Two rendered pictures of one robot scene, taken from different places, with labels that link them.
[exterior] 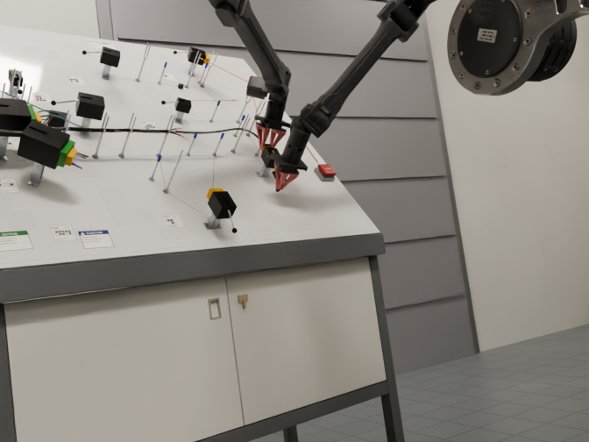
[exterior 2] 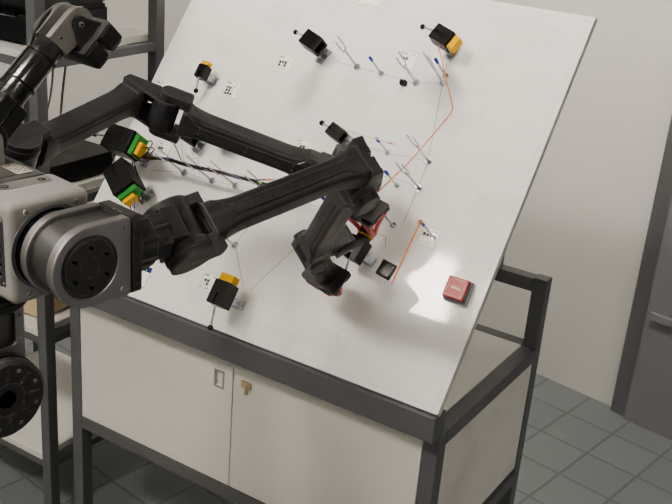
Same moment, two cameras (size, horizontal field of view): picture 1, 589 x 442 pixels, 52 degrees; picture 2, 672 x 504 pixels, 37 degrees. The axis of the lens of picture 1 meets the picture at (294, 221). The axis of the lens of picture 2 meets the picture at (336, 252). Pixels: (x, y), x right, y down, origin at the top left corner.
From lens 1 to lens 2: 2.59 m
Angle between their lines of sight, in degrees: 74
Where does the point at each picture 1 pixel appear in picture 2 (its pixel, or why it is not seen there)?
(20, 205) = not seen: hidden behind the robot
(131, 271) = (140, 315)
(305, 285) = (320, 412)
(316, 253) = (322, 391)
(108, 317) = (137, 338)
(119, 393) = (139, 394)
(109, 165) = (214, 194)
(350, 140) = not seen: outside the picture
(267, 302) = (272, 402)
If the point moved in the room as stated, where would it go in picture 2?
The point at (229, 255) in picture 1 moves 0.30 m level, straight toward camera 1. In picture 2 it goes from (222, 343) to (101, 359)
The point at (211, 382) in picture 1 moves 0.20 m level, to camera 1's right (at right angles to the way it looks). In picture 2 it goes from (206, 434) to (221, 477)
